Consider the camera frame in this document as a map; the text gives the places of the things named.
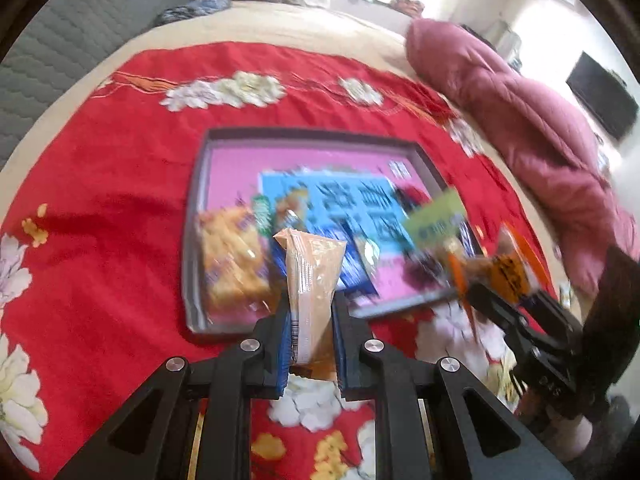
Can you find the blue snack packet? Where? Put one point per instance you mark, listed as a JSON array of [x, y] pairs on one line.
[[355, 265]]

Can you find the brown clothes pile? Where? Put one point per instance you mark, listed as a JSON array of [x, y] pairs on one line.
[[407, 6]]

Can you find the white rack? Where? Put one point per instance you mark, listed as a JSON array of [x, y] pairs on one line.
[[505, 45]]

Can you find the grey cardboard box tray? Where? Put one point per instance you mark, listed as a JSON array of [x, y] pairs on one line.
[[192, 260]]

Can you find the pink quilt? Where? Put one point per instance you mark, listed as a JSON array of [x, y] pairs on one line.
[[525, 120]]

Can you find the clear orange cracker packet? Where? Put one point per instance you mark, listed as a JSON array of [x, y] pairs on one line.
[[232, 255]]

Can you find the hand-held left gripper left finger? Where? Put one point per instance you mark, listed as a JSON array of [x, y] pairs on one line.
[[285, 355]]

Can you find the small white packet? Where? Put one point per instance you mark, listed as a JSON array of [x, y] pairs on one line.
[[566, 294]]

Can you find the red snack packet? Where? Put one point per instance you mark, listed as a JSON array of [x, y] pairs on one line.
[[412, 195]]

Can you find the orange snack packet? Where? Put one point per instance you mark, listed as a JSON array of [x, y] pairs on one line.
[[510, 270]]

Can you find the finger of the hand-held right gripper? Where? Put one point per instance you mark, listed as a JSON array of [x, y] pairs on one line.
[[495, 307], [550, 310]]

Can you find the red floral blanket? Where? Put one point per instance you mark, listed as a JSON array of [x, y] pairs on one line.
[[110, 160]]

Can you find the beige bed sheet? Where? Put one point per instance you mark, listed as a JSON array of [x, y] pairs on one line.
[[300, 25]]

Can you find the green pastry packet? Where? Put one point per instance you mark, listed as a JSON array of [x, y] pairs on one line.
[[435, 220]]

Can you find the grey quilted headboard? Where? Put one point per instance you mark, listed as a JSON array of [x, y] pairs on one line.
[[75, 30]]

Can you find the brown snack packet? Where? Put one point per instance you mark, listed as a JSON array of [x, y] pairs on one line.
[[312, 285]]

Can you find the person's right hand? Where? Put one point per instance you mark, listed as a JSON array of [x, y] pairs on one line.
[[565, 432]]

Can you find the black television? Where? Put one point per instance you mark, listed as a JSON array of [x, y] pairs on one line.
[[602, 92]]

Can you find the yellow panda snack packet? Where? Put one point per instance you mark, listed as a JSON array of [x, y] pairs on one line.
[[292, 210]]

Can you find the pink book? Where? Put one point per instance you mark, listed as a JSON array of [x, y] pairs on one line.
[[240, 170]]

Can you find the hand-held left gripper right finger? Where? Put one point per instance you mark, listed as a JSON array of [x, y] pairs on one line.
[[342, 355]]

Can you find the dark floral pillow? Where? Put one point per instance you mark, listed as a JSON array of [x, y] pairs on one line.
[[195, 10]]

